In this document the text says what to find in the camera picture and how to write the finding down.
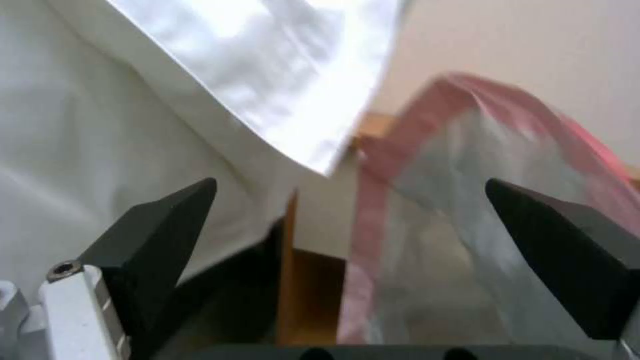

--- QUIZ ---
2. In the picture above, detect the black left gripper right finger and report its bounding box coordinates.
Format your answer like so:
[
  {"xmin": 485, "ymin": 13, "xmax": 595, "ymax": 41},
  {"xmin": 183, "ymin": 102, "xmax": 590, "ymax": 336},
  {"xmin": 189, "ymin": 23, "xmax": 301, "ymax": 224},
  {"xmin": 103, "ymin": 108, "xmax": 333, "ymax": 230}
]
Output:
[{"xmin": 485, "ymin": 178, "xmax": 640, "ymax": 360}]

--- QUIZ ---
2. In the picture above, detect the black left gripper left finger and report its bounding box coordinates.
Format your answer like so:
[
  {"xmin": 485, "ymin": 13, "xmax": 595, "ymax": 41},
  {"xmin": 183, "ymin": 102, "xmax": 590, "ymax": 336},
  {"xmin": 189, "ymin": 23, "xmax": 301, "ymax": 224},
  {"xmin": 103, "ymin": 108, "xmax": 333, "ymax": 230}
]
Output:
[{"xmin": 0, "ymin": 177, "xmax": 219, "ymax": 360}]

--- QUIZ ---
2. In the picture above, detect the clear garbage bag pink drawstring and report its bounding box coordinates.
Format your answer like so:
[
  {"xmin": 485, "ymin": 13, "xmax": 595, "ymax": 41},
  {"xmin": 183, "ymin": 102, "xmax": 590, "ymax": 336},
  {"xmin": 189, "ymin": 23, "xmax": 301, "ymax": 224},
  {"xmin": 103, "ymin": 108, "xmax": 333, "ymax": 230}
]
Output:
[{"xmin": 337, "ymin": 71, "xmax": 640, "ymax": 347}]

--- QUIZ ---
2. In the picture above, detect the white curtain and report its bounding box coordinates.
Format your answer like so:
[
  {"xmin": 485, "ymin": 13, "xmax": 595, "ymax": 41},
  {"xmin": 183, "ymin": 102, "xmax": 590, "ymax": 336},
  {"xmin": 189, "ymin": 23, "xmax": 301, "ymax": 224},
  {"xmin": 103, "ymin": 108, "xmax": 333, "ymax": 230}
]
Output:
[{"xmin": 0, "ymin": 0, "xmax": 361, "ymax": 301}]

